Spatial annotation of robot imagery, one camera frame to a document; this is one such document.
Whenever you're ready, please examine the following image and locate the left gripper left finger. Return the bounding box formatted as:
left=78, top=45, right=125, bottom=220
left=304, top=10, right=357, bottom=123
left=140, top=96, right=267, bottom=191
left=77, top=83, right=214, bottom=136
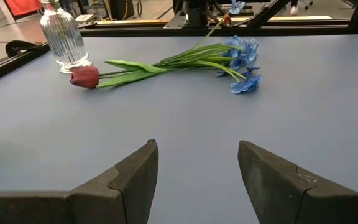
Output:
left=0, top=139, right=159, bottom=224

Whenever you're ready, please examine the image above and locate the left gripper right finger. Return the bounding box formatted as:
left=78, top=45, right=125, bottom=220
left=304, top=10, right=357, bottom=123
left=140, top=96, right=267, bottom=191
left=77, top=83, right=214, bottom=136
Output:
left=237, top=140, right=358, bottom=224

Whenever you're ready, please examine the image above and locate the dark red artificial tulip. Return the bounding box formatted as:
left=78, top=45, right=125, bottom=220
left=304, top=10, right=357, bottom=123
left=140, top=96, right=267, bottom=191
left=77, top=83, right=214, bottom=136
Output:
left=70, top=58, right=180, bottom=90

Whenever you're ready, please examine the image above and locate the blue artificial flower bunch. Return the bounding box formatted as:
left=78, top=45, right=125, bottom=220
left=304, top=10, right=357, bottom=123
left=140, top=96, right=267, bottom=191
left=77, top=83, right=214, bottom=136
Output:
left=154, top=0, right=262, bottom=95

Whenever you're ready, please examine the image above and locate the ribbed clear glass vase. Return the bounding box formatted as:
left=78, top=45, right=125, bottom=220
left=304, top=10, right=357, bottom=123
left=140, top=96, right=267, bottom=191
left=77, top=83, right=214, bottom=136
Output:
left=39, top=0, right=93, bottom=75

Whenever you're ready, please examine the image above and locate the blue table mat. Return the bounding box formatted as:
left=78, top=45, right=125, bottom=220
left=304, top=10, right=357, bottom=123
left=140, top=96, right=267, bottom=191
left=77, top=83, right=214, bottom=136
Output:
left=0, top=33, right=358, bottom=224

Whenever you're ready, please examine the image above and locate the orange red partition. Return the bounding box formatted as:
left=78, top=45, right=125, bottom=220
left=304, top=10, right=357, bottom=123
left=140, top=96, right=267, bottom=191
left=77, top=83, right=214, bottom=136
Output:
left=4, top=0, right=43, bottom=16

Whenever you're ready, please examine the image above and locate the black frame bracket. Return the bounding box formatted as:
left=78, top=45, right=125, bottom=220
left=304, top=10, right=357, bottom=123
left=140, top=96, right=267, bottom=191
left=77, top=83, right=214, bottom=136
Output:
left=4, top=39, right=45, bottom=59

